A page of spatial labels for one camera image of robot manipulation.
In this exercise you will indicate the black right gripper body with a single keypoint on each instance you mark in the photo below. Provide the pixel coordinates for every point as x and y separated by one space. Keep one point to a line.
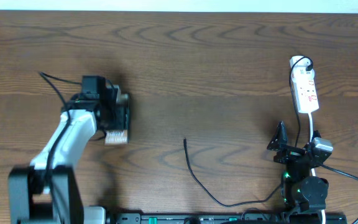
289 154

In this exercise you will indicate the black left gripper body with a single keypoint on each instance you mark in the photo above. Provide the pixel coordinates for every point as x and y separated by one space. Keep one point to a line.
117 118

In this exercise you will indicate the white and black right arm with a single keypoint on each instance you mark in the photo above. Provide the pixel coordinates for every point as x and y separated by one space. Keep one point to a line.
303 193

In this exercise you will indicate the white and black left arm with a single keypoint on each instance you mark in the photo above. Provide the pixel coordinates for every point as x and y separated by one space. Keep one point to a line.
46 190

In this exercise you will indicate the white power strip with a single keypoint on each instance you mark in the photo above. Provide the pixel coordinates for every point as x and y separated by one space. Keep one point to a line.
302 78

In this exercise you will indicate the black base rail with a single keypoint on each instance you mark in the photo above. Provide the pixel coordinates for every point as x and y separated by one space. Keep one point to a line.
209 218

